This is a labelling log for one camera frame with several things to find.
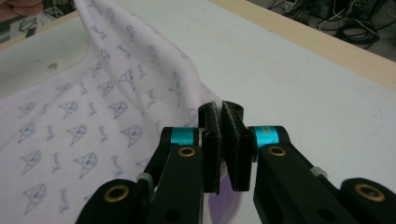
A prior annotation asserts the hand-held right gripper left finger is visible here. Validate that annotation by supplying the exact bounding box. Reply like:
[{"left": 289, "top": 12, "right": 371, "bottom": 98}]
[{"left": 143, "top": 101, "right": 223, "bottom": 224}]

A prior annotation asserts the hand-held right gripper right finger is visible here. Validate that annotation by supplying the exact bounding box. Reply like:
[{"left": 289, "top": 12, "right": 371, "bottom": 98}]
[{"left": 220, "top": 100, "right": 360, "bottom": 224}]

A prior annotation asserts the pale purple towel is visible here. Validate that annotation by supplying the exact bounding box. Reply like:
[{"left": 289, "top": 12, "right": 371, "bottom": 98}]
[{"left": 0, "top": 0, "right": 245, "bottom": 224}]

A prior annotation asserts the white gridded mat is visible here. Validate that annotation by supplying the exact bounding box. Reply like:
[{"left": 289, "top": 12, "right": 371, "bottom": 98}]
[{"left": 0, "top": 0, "right": 396, "bottom": 224}]

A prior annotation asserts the black cable coil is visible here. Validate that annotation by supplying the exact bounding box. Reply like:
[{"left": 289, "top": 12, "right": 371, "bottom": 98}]
[{"left": 335, "top": 18, "right": 381, "bottom": 46}]

